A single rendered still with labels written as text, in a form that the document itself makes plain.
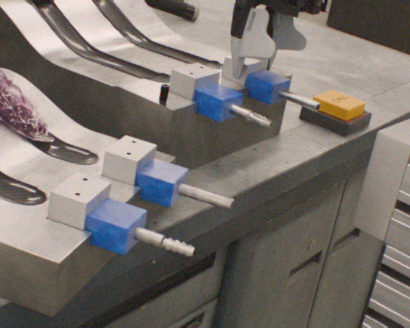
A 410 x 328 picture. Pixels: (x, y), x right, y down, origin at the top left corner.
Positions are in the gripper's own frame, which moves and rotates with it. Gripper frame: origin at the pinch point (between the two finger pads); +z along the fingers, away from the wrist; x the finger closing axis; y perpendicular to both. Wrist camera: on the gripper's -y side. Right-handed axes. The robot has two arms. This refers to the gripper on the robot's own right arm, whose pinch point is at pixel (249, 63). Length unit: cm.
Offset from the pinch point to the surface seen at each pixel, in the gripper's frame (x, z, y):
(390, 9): 376, 69, -136
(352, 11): 376, 77, -160
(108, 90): -17.7, 3.1, -7.5
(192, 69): -10.9, -0.7, -1.0
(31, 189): -38.5, 5.7, 2.4
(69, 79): -17.7, 3.9, -13.9
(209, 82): -10.2, 0.3, 1.3
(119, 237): -38.9, 5.2, 13.9
